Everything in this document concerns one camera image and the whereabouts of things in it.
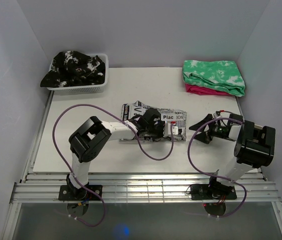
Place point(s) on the green white folded trousers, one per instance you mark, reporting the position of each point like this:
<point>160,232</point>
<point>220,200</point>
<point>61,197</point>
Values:
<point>219,75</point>

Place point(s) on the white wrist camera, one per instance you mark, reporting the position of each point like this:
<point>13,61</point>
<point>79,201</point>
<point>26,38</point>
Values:
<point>170,129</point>
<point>218,114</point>

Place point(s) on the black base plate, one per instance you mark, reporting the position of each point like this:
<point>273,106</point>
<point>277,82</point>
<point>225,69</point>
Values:
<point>208,192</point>
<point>66,193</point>

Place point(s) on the black white patterned garment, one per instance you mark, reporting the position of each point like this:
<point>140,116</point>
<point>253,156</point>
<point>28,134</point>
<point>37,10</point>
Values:
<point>74,69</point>

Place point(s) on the aluminium rail frame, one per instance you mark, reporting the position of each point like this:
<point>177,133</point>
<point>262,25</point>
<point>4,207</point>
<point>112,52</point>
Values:
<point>127,188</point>

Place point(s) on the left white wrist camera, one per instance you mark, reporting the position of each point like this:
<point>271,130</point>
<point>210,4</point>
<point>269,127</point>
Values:
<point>170,129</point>

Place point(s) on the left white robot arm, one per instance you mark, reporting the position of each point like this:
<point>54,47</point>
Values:
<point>90,138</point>

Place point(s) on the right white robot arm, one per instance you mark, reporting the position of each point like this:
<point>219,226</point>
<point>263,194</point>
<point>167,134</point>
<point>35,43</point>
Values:
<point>254,148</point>

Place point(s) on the newspaper print trousers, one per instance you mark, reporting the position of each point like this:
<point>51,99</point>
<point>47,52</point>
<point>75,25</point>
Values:
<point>132,111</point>

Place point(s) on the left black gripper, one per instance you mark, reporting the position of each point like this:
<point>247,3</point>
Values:
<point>161,135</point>

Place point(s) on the pink folded trousers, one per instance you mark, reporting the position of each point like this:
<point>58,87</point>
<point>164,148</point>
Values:
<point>203,91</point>

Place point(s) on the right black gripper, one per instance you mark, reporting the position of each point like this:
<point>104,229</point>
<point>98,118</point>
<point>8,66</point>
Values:
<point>203,136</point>

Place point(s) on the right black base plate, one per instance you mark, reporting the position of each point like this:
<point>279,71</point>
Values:
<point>208,192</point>

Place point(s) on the white plastic basket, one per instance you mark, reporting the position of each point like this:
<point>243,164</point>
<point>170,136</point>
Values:
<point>85,89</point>

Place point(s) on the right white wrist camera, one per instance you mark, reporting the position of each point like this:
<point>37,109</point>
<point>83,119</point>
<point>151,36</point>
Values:
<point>218,114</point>

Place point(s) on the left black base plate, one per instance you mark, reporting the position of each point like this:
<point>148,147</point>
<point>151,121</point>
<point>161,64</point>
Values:
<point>66,193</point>

